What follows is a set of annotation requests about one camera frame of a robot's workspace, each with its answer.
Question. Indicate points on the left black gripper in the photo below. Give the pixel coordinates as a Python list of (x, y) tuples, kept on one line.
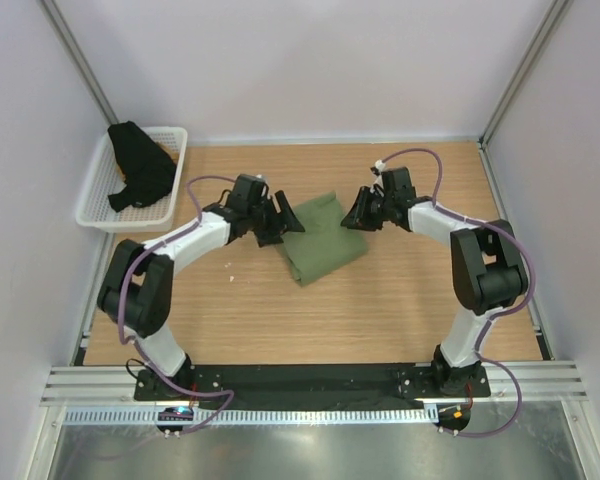
[(281, 222)]

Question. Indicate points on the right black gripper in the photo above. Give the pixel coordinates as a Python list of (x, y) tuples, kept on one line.
[(358, 217)]

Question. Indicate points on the green tank top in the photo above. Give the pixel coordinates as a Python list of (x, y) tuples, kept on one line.
[(325, 246)]

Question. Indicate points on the black tank top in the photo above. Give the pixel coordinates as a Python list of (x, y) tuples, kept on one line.
[(147, 170)]

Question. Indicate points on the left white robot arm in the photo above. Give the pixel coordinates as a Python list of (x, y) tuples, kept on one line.
[(136, 292)]

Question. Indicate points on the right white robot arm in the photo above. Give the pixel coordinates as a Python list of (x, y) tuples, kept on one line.
[(488, 271)]

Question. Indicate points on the orange garment in basket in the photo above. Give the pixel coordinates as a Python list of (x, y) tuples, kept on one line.
[(173, 154)]

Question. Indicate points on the white plastic basket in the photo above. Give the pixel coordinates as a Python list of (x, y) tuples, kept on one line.
[(93, 207)]

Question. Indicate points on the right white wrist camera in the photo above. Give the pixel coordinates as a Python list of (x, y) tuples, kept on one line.
[(378, 167)]

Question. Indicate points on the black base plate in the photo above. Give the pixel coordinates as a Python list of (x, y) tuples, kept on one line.
[(321, 385)]

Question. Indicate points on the aluminium frame rail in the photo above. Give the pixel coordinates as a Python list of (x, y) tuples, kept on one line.
[(538, 380)]

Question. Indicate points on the slotted grey cable duct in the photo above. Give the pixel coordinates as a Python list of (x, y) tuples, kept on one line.
[(163, 415)]

